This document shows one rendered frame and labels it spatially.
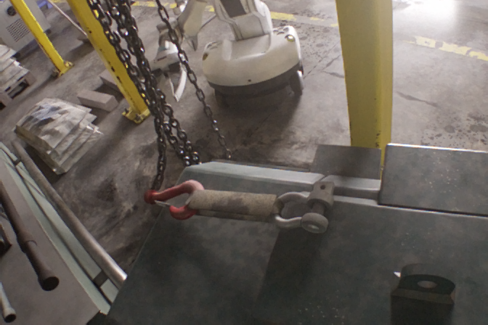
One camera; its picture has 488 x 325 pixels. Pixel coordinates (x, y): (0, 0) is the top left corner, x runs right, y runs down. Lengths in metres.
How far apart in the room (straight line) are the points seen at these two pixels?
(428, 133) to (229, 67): 1.06
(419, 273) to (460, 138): 1.45
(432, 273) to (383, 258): 0.09
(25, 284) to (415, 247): 1.00
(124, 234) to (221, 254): 1.32
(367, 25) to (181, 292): 0.62
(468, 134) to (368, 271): 1.45
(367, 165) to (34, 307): 0.91
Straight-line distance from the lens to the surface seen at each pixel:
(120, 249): 1.78
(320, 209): 0.45
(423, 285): 0.41
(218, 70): 1.85
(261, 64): 1.77
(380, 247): 0.45
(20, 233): 0.98
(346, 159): 0.67
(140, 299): 0.55
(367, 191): 0.53
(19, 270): 1.18
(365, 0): 0.74
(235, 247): 0.52
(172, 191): 0.59
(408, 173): 0.51
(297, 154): 1.72
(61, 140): 2.39
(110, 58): 2.22
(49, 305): 1.03
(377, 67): 0.82
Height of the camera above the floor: 1.28
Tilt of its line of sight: 44 degrees down
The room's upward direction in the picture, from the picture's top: 21 degrees counter-clockwise
